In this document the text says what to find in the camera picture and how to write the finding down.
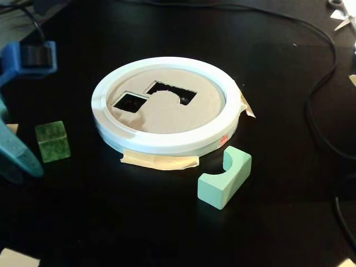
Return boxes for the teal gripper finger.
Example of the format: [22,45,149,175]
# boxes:
[0,94,45,179]

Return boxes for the dark green wooden cube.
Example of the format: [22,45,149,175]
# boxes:
[34,120,72,164]

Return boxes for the mint green arch block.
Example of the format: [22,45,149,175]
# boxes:
[197,145,253,210]

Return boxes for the wide beige masking tape strip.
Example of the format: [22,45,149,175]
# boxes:
[120,149,200,171]

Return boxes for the cardboard insert with shape holes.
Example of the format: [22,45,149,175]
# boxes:
[106,67,226,134]

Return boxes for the small beige masking tape strip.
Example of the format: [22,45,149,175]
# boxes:
[239,91,256,118]

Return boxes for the grey metal scissors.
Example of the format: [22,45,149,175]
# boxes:
[327,0,356,31]

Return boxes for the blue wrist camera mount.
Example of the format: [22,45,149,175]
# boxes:
[0,41,58,84]

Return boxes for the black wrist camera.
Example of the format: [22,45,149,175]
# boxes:
[22,46,52,67]

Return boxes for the black camera cable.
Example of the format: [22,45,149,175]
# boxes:
[16,5,47,47]

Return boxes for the white round shape sorter ring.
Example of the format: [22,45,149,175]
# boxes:
[91,56,242,156]

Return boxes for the short black cable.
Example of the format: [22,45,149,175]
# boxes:
[333,196,356,254]

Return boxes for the long black cable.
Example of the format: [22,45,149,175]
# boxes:
[155,0,356,162]

